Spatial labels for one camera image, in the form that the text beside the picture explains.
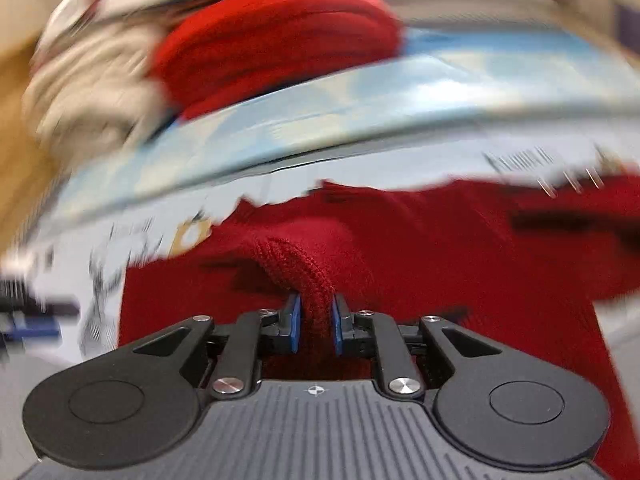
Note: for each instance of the printed white and grey bedsheet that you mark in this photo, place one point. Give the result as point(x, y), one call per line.
point(165, 230)

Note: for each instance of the beige cloth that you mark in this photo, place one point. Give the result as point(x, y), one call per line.
point(95, 90)

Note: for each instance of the red knit sweater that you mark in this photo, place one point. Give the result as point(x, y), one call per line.
point(430, 260)

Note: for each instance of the folded red knit clothes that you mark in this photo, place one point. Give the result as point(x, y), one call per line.
point(280, 45)

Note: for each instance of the light blue printed blanket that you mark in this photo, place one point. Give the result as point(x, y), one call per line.
point(380, 105)

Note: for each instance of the wooden bed frame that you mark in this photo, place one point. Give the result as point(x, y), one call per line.
point(22, 160)

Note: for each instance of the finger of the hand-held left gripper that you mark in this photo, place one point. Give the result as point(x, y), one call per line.
point(35, 331)
point(40, 307)

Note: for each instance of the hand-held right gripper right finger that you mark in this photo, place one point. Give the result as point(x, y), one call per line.
point(339, 327)

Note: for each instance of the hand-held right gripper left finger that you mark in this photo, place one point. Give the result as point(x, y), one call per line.
point(295, 327)

